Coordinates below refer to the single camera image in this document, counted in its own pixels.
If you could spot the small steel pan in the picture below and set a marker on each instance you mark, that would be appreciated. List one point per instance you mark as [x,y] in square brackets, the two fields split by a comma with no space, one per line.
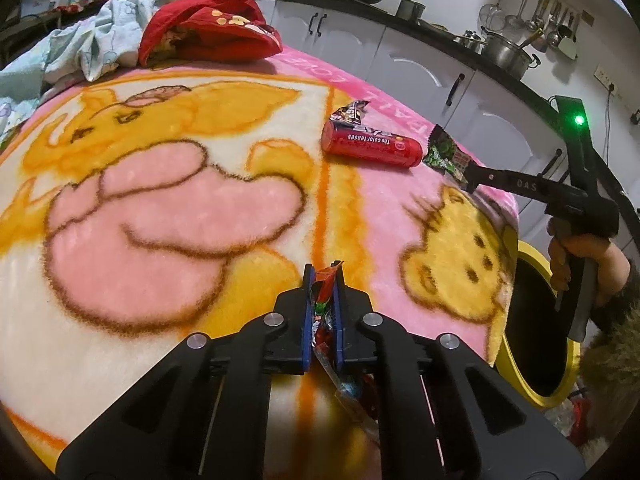
[469,40]

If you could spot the red green snack wrapper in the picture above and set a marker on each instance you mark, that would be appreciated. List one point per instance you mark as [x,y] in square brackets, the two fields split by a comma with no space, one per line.
[322,310]

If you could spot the red drink can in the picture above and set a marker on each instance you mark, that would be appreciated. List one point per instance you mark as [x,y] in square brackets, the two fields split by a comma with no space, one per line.
[370,142]

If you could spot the person's right hand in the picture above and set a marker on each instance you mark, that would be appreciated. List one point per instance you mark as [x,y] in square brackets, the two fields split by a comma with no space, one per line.
[612,275]

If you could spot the crumpled plastic bag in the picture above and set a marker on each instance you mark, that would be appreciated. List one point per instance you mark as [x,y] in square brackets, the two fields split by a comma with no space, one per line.
[570,420]

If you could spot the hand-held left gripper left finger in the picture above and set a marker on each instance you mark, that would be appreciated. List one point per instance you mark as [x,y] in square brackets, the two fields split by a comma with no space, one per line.
[308,320]

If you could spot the steel stockpot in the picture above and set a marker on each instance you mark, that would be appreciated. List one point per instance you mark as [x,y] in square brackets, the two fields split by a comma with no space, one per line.
[507,52]

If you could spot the green black snack packet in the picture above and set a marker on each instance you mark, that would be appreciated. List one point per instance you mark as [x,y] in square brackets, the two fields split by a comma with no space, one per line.
[445,152]

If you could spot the person's right forearm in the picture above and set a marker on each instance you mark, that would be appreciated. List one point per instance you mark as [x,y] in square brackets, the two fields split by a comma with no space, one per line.
[617,360]

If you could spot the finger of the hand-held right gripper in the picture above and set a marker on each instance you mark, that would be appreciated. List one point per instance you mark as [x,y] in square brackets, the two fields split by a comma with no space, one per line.
[505,180]

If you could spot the light blue patterned cloth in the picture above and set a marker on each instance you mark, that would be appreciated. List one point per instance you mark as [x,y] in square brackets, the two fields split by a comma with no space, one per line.
[90,35]

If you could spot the row of hanging kitchen utensils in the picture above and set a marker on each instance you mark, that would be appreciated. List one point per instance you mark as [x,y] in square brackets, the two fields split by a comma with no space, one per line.
[540,10]

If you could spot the white kitchen cabinet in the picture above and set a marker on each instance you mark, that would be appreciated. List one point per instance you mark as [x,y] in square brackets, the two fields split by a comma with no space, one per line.
[415,70]

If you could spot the pink printed blanket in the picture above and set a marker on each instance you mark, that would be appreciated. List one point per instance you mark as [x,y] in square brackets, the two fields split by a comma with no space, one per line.
[200,200]

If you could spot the dark silver snack wrapper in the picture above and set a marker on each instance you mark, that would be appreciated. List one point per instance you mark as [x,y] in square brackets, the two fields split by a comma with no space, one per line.
[350,112]

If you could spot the yellow rimmed trash bin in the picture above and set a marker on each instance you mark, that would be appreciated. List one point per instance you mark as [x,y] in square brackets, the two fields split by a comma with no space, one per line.
[520,390]

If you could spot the red printed cloth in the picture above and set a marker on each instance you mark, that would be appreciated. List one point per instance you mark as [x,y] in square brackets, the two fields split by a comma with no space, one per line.
[210,25]

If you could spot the steel cup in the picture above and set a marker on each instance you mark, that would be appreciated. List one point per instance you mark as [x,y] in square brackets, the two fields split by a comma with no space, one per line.
[411,8]

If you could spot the white wall socket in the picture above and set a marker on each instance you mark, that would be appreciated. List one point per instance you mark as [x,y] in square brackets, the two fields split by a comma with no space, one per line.
[606,78]

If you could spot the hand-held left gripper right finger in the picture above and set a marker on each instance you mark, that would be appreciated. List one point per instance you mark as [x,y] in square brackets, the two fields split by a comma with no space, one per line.
[338,320]

